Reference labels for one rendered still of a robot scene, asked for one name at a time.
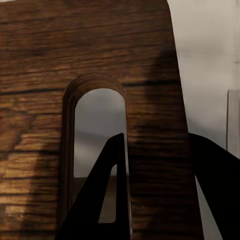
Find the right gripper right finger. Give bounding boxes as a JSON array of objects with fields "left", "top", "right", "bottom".
[{"left": 188, "top": 133, "right": 240, "bottom": 240}]

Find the cutting board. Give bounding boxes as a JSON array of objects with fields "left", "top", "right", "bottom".
[{"left": 0, "top": 0, "right": 205, "bottom": 240}]

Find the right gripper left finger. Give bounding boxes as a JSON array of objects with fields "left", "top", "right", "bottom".
[{"left": 54, "top": 133, "right": 130, "bottom": 240}]

